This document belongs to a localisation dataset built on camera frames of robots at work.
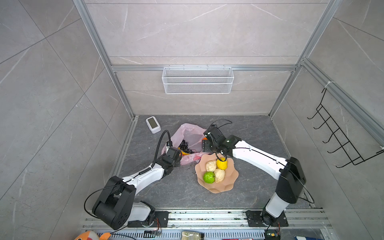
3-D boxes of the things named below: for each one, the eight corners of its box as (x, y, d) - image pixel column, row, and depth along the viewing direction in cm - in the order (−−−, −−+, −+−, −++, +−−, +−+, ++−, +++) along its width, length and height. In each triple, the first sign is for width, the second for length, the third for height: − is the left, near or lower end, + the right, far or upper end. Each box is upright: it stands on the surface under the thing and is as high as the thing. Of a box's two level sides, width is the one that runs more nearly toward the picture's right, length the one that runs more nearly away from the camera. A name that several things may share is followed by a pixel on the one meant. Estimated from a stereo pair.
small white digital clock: (153, 135, 109) (151, 131, 106) (145, 122, 117) (144, 118, 114) (162, 130, 112) (161, 127, 109) (154, 118, 120) (153, 114, 117)
